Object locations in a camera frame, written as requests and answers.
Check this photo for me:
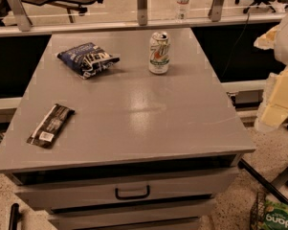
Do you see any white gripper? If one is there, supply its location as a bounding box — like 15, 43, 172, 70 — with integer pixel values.
254, 26, 288, 127

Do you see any black rxbar chocolate wrapper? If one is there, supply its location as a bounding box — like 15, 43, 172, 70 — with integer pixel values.
27, 103, 75, 149

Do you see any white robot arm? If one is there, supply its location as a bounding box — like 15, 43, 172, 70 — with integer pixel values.
254, 13, 288, 132

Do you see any black pole on floor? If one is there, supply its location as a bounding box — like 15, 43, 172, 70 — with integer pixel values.
238, 159, 288, 205

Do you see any white 7up soda can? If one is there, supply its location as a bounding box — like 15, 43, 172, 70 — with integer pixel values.
148, 32, 170, 75

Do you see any clear plastic water bottle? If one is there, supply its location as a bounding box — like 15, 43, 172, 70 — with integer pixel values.
176, 0, 189, 20

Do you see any grey drawer cabinet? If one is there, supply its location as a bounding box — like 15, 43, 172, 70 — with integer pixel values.
0, 29, 254, 230

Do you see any blue black chip bag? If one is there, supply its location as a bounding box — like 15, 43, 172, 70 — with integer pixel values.
57, 42, 120, 80

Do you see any black bar lower left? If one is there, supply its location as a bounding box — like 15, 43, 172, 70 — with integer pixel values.
8, 203, 20, 230

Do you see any black hanging cable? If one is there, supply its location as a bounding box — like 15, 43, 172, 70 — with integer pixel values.
220, 12, 251, 79

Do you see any right metal railing bracket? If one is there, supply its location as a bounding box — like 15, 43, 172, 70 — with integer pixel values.
208, 0, 225, 22

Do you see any metal railing bracket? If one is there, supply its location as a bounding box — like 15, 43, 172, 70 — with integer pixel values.
7, 0, 32, 32
137, 0, 147, 26
208, 0, 225, 22

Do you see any black wire snack basket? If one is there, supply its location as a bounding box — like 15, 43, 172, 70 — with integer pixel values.
250, 193, 266, 230

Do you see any middle metal railing bracket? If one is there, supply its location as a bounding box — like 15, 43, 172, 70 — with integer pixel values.
137, 0, 147, 26

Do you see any black drawer handle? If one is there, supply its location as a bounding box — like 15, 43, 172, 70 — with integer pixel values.
115, 185, 150, 200

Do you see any left metal railing bracket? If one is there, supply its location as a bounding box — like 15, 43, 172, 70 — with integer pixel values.
7, 0, 32, 32

